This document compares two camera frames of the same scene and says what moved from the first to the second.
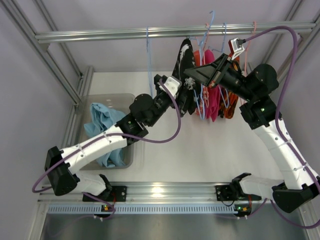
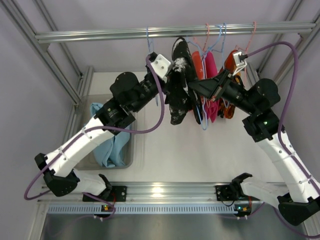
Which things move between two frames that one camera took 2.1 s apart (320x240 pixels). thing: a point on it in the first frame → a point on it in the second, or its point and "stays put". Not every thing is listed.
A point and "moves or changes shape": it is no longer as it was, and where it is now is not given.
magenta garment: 213,97 stays put
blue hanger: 204,36 moves or changes shape
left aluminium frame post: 10,7 stays put
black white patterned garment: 187,101 moves or changes shape
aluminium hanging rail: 170,33 stays put
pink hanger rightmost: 255,24 stays put
